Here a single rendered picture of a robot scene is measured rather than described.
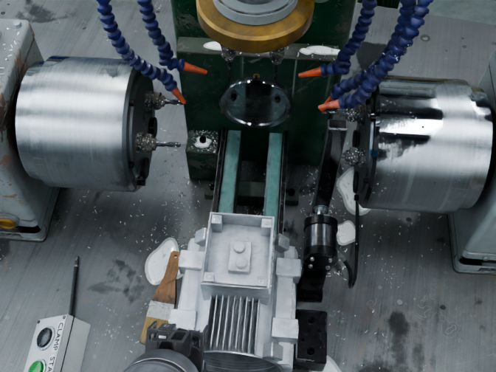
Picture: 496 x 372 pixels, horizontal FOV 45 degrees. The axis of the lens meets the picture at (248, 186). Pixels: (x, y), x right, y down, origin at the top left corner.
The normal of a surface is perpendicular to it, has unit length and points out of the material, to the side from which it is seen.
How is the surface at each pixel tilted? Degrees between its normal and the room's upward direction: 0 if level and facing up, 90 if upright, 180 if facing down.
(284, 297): 0
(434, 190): 73
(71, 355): 57
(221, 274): 0
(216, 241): 0
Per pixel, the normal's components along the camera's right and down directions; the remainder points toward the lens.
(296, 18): 0.00, -0.53
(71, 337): 0.84, -0.23
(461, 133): -0.04, -0.13
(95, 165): -0.07, 0.66
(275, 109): -0.08, 0.84
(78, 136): -0.06, 0.25
